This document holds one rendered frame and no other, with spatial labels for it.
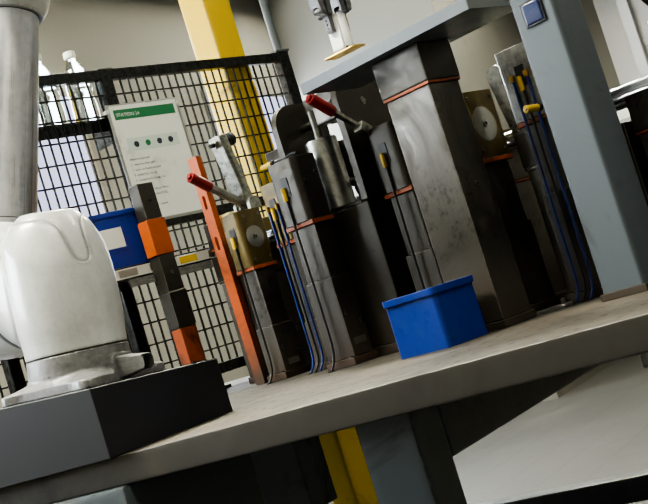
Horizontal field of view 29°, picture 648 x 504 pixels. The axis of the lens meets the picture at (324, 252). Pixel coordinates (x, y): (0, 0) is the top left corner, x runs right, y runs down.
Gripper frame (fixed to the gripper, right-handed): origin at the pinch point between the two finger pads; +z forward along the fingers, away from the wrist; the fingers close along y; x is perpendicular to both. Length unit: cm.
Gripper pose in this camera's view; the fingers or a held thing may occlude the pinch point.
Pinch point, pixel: (339, 33)
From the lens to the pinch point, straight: 240.9
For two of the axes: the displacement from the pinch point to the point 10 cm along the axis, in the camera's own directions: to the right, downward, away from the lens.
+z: 2.9, 9.6, -0.4
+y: 6.8, -1.7, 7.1
